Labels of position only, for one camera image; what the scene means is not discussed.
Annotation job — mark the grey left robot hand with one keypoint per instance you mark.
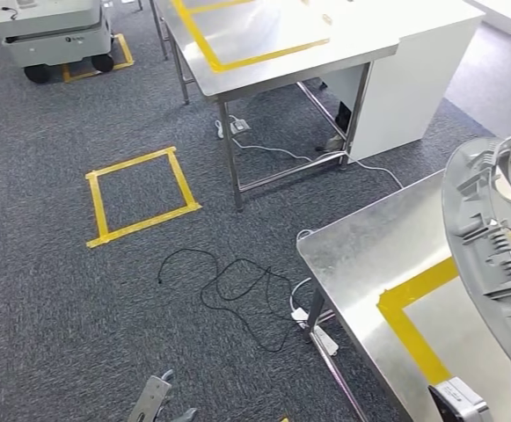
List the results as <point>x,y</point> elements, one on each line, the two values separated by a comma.
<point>184,416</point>

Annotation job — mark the grey plastic wheel cover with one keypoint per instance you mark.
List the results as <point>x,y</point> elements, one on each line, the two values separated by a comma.
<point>479,244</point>

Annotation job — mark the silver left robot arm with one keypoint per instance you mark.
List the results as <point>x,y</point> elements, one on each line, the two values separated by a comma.
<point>147,402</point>

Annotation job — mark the steel workbench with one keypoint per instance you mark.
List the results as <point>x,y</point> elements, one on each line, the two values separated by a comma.
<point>369,244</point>

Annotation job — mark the white power strip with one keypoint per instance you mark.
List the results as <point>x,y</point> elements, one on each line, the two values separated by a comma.
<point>325,343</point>

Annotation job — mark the yellow floor tape square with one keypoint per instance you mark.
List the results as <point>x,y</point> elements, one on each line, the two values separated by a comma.
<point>97,209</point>
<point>125,51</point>

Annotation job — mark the grey floor socket box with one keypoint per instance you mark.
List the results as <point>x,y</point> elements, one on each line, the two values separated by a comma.
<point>239,125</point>

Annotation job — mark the white desk with side panel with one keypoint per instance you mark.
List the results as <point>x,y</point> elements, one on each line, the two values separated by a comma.
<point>413,87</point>

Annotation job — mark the person's leg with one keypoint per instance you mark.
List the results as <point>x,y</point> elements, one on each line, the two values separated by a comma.
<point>342,119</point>

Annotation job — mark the yellow tape on steel table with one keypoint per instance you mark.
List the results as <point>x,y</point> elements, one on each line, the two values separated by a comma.
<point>202,41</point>

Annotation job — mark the steel table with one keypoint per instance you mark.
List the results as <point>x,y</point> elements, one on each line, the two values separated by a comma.
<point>281,29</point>
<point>158,29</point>

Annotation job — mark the white table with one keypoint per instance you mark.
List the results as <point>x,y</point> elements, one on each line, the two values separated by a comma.
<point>501,11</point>

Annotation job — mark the white wheeled cart robot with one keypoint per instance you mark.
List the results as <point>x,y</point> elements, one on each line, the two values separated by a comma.
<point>52,35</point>

